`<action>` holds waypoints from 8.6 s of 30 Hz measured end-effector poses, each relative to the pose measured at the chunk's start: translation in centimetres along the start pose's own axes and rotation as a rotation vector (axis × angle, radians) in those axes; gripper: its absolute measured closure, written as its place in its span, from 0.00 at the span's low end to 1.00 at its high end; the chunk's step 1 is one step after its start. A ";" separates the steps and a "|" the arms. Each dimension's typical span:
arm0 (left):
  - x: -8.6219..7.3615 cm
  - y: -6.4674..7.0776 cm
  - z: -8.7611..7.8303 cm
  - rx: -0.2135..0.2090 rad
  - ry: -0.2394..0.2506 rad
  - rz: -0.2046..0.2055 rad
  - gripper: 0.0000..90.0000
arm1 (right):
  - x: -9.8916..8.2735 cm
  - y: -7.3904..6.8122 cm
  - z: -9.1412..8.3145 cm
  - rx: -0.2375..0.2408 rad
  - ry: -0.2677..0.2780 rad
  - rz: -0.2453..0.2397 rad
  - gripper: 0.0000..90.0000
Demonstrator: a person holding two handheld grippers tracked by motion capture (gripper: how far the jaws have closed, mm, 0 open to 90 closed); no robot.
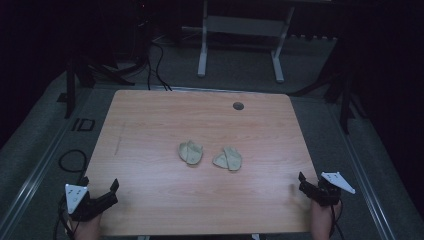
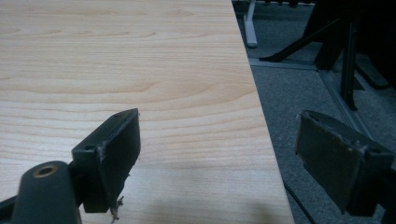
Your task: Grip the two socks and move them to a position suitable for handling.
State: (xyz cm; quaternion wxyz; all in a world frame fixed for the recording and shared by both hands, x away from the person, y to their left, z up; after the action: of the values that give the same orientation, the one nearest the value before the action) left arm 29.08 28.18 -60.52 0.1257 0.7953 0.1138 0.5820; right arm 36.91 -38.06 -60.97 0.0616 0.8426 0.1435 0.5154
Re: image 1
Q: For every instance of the person's right hand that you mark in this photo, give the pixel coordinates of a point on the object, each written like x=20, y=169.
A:
x=320, y=220

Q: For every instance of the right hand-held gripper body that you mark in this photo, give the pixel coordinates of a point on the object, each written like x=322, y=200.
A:
x=328, y=195

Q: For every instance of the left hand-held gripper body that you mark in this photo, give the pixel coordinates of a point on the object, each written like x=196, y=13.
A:
x=76, y=196

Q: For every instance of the beige sock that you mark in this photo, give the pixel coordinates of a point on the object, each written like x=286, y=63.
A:
x=190, y=153
x=230, y=159

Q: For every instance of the person's left hand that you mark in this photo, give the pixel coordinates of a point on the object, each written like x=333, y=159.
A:
x=87, y=230

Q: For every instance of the black metal stand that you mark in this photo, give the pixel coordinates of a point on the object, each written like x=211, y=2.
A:
x=345, y=100
x=70, y=90

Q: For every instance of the white desk frame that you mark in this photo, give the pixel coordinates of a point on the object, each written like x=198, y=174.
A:
x=245, y=26

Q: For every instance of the grey round table grommet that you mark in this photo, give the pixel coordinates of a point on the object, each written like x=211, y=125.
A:
x=238, y=106

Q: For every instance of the grey floor rail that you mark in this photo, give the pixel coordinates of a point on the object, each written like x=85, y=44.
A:
x=30, y=186
x=366, y=180

